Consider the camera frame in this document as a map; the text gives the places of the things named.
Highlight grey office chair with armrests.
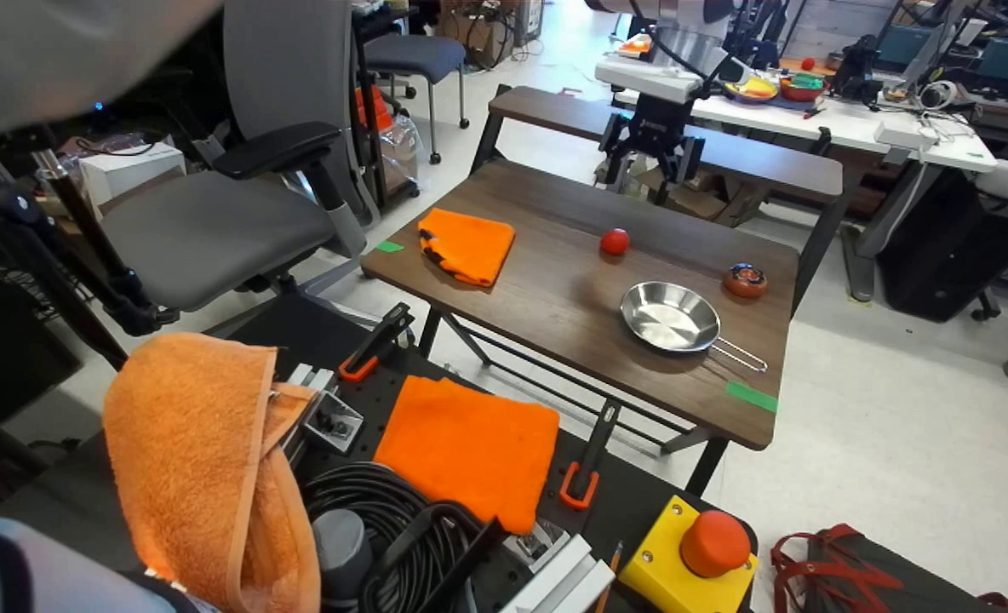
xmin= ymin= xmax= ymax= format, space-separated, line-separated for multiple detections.
xmin=90 ymin=0 xmax=375 ymax=337

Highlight small grey chair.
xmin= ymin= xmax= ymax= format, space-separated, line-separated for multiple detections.
xmin=356 ymin=29 xmax=472 ymax=169

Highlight yellow bowl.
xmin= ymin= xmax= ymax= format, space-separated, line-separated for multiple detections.
xmin=725 ymin=66 xmax=783 ymax=108

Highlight red round toy tomato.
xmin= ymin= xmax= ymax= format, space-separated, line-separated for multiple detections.
xmin=597 ymin=223 xmax=633 ymax=261

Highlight black device on table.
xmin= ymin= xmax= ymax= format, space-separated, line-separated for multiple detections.
xmin=828 ymin=29 xmax=887 ymax=108

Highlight silver wrist camera bar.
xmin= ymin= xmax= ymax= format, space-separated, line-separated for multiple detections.
xmin=593 ymin=54 xmax=707 ymax=108

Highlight black clamp with orange handle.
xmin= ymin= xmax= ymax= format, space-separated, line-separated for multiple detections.
xmin=338 ymin=298 xmax=420 ymax=389
xmin=555 ymin=397 xmax=624 ymax=513

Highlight flat orange felt cloth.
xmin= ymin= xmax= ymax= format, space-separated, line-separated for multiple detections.
xmin=370 ymin=375 xmax=563 ymax=536

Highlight draped orange terry towel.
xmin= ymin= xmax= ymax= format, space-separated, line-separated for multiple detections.
xmin=97 ymin=330 xmax=323 ymax=613

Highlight cardboard box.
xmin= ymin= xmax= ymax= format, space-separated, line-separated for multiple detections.
xmin=636 ymin=158 xmax=761 ymax=226

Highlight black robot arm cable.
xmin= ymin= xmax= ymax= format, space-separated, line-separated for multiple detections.
xmin=624 ymin=0 xmax=758 ymax=94

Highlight coiled black cable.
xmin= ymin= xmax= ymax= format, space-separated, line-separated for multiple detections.
xmin=295 ymin=456 xmax=488 ymax=613

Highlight black bin under table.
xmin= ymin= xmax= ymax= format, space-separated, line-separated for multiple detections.
xmin=874 ymin=166 xmax=1008 ymax=325

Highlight black tripod legs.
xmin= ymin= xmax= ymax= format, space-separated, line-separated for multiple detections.
xmin=0 ymin=145 xmax=181 ymax=341

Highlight aluminium extrusion rail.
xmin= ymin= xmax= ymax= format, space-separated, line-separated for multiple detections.
xmin=499 ymin=522 xmax=616 ymax=613

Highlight dark wooden desk with shelf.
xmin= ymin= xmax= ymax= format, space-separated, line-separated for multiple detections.
xmin=361 ymin=82 xmax=848 ymax=505

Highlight black bag with red straps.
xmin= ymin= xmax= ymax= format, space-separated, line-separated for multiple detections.
xmin=765 ymin=522 xmax=1008 ymax=613

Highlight yellow emergency stop button box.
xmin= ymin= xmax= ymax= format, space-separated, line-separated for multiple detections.
xmin=616 ymin=492 xmax=758 ymax=613

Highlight folded orange cloth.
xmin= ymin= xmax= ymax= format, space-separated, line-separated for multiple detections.
xmin=414 ymin=207 xmax=522 ymax=292

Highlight box with orange contents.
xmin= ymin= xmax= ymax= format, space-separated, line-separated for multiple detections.
xmin=616 ymin=26 xmax=674 ymax=66

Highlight small metal bracket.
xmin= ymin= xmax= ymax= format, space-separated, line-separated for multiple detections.
xmin=299 ymin=389 xmax=367 ymax=456

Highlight red bowl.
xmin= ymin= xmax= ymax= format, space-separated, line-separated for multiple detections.
xmin=778 ymin=54 xmax=834 ymax=108

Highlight white work table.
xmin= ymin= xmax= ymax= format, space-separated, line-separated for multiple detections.
xmin=695 ymin=74 xmax=1008 ymax=304

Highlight white box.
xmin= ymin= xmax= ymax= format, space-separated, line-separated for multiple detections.
xmin=74 ymin=140 xmax=191 ymax=209

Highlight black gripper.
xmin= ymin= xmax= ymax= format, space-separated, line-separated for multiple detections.
xmin=597 ymin=93 xmax=707 ymax=209

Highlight large green tape strip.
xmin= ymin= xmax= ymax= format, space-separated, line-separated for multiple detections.
xmin=720 ymin=376 xmax=778 ymax=415

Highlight grey cylinder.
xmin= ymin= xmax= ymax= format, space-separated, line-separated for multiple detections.
xmin=308 ymin=505 xmax=379 ymax=604

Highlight silver pan with wire handle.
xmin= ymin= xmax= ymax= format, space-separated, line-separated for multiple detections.
xmin=616 ymin=278 xmax=771 ymax=376

